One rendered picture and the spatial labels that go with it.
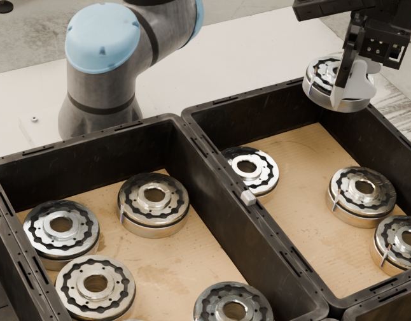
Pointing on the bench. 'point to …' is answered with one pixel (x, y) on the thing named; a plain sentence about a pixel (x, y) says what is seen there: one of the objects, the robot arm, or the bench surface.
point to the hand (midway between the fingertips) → (334, 91)
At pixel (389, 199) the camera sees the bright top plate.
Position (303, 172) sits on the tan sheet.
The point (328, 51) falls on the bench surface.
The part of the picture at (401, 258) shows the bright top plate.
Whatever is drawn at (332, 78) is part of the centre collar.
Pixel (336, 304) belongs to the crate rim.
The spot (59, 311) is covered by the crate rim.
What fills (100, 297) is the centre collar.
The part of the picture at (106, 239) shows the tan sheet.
